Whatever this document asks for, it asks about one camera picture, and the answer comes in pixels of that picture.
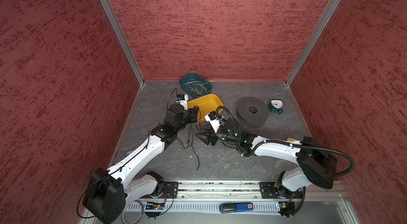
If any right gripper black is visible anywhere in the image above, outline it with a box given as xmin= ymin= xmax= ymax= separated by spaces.
xmin=195 ymin=123 xmax=239 ymax=146

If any black cable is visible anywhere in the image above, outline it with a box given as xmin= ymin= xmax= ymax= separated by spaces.
xmin=176 ymin=106 xmax=207 ymax=171

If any grey cable spool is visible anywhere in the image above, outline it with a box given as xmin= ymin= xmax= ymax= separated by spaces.
xmin=236 ymin=97 xmax=269 ymax=129

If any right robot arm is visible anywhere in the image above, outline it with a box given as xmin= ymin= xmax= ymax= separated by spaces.
xmin=196 ymin=119 xmax=356 ymax=198

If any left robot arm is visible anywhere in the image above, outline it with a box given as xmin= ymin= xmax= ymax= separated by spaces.
xmin=79 ymin=104 xmax=200 ymax=224

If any yellow plastic tray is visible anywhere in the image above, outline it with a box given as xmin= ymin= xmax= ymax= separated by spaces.
xmin=187 ymin=94 xmax=223 ymax=124

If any teal plastic tray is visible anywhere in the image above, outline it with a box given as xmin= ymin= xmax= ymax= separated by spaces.
xmin=179 ymin=72 xmax=212 ymax=99

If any blue black handheld device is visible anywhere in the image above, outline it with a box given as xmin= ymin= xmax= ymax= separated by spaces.
xmin=219 ymin=202 xmax=254 ymax=214

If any teal kitchen scale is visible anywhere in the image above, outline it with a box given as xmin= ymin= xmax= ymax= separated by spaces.
xmin=268 ymin=100 xmax=284 ymax=115

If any black corrugated conduit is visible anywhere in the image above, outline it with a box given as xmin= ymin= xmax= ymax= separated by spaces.
xmin=263 ymin=139 xmax=356 ymax=178

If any right corner aluminium profile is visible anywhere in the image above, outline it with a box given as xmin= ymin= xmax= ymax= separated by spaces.
xmin=285 ymin=0 xmax=341 ymax=88

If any corner aluminium profile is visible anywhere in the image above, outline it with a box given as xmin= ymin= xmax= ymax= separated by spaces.
xmin=285 ymin=0 xmax=341 ymax=88
xmin=99 ymin=0 xmax=145 ymax=87

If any left corner aluminium profile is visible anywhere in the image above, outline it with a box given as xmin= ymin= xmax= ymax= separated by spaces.
xmin=99 ymin=0 xmax=145 ymax=87

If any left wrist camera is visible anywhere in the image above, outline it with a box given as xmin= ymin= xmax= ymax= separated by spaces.
xmin=176 ymin=94 xmax=189 ymax=108

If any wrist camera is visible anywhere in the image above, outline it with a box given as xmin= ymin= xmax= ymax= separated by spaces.
xmin=205 ymin=111 xmax=225 ymax=133
xmin=176 ymin=94 xmax=189 ymax=108

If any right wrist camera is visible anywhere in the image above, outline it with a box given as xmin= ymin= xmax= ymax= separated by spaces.
xmin=205 ymin=111 xmax=225 ymax=133

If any yellow-green cable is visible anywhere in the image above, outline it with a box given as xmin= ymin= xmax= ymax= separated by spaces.
xmin=185 ymin=80 xmax=208 ymax=96

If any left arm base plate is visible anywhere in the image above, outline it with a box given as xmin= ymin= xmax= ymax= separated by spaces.
xmin=149 ymin=181 xmax=179 ymax=198

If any aluminium rail frame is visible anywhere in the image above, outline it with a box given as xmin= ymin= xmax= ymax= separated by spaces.
xmin=90 ymin=179 xmax=349 ymax=202

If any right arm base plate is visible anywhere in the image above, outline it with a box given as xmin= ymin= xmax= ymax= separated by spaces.
xmin=259 ymin=182 xmax=303 ymax=200

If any grey coiled cable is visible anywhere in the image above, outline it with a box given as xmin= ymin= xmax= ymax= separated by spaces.
xmin=121 ymin=200 xmax=144 ymax=224

